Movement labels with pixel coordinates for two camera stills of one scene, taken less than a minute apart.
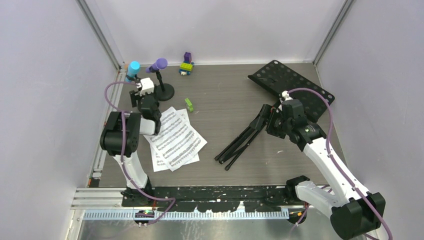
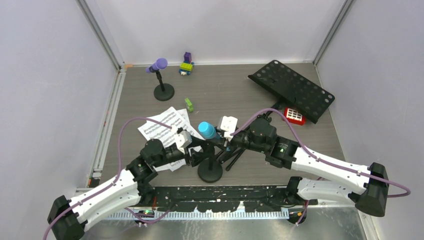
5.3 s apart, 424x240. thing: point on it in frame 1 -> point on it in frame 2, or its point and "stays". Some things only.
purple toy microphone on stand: x=164 y=91 stays
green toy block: x=189 y=104 stays
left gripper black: x=135 y=97 -> x=195 y=157
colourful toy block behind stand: x=186 y=67 stays
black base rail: x=183 y=199 stays
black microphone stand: x=135 y=78 -> x=210 y=170
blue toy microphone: x=133 y=68 -> x=207 y=130
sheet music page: x=176 y=142 stays
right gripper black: x=272 y=113 -> x=226 y=144
